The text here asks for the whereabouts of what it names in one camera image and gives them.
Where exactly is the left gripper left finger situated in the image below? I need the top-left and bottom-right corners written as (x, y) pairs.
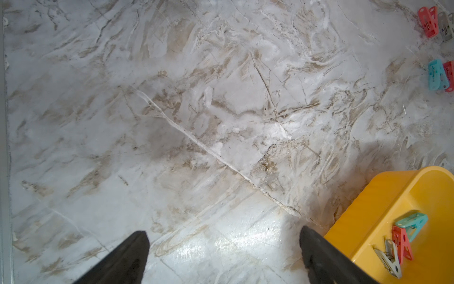
top-left (75, 231), bottom-right (150, 284)

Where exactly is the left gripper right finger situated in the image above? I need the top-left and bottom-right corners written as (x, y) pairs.
top-left (299, 226), bottom-right (377, 284)

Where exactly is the yellow plastic storage box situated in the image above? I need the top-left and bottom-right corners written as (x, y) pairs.
top-left (325, 166), bottom-right (454, 284)

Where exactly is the red clothespin in box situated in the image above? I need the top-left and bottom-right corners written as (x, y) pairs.
top-left (391, 226), bottom-right (414, 264)

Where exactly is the second row teal clothespin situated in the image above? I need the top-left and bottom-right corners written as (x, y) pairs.
top-left (428, 59), bottom-right (450, 91)

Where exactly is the grey clothespin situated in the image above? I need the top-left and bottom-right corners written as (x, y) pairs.
top-left (438, 12), bottom-right (454, 43)
top-left (374, 239), bottom-right (402, 279)

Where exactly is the grey clothespin in box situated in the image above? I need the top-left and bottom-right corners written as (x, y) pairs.
top-left (374, 239), bottom-right (402, 279)

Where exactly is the second row red clothespin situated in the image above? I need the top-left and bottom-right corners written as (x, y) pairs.
top-left (443, 60), bottom-right (454, 92)

